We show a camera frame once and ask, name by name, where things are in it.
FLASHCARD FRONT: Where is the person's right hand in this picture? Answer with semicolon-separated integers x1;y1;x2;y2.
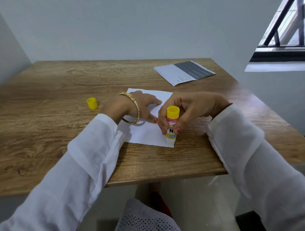
157;92;231;136

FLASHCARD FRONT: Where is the person's left hand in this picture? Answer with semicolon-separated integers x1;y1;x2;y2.
126;90;163;124

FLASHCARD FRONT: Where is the yellow white glue stick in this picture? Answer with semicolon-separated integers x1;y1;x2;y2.
166;106;180;148

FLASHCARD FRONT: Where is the white paper sheet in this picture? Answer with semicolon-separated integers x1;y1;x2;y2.
117;88;176;148

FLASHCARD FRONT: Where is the person's left forearm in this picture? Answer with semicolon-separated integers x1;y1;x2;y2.
0;113;125;231

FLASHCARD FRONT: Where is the person's right forearm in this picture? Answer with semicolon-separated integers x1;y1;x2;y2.
206;103;305;231

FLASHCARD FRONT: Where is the gold bangle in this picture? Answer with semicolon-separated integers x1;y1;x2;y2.
117;92;141;125

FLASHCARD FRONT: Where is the grey and white printed paper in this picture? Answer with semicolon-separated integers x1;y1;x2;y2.
153;61;216;86

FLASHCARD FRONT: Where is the yellow glue stick cap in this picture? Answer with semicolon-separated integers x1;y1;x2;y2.
86;98;98;110

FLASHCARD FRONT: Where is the red garment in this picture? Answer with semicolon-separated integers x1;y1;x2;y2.
150;191;173;218

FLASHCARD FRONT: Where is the white perforated garment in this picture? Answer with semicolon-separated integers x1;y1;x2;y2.
115;198;181;231

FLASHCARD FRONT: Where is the window with black bars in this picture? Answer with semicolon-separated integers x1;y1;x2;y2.
245;0;305;72

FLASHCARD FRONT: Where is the black object on floor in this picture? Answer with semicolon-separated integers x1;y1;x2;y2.
235;211;266;231

